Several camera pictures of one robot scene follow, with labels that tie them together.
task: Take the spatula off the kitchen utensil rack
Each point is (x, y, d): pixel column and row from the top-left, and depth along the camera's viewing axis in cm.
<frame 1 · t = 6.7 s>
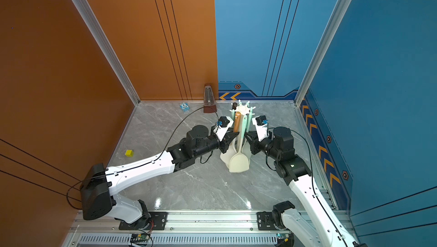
left hand: (236, 129, 70), fingers closed
right hand: (246, 132, 72), fingers closed
cream spatula wooden handle: (240, 161, 78), point 15 cm above the table
cream spatula mint handle: (235, 145, 67), point 29 cm above the table
dark red metronome: (209, 105, 113), point 6 cm above the table
small blue toy cube: (185, 107, 118), point 2 cm above the table

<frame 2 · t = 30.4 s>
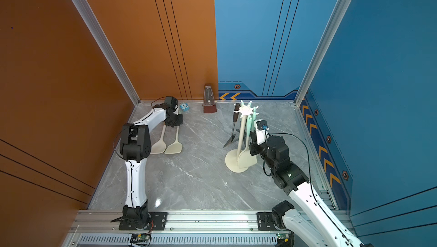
left hand: (179, 120, 108), fingers closed
right hand: (251, 131, 73), fingers closed
cream spatula wooden handle: (162, 148, 96), point 3 cm above the table
cream spatula mint handle: (175, 147, 98), on the table
dark metal trowel spatula: (235, 119, 72), point 32 cm above the table
the other named things where they were.

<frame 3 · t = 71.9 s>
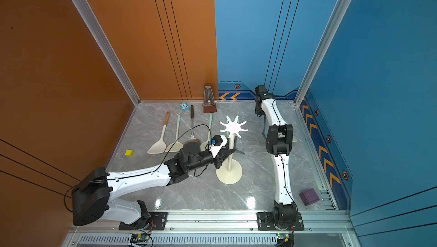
left hand: (233, 146, 71), fingers closed
right hand: (265, 111, 108), fingers closed
cream utensil rack stand: (231, 170, 89), point 2 cm above the table
dark metal trowel spatula: (192, 114, 114), on the table
small yellow cube: (129, 153, 94), point 3 cm above the table
purple block: (309, 196, 77), point 5 cm above the table
the other named things where they were.

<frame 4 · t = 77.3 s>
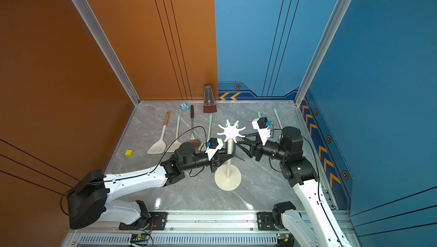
left hand: (231, 152, 70), fingers closed
right hand: (240, 140, 65), fingers open
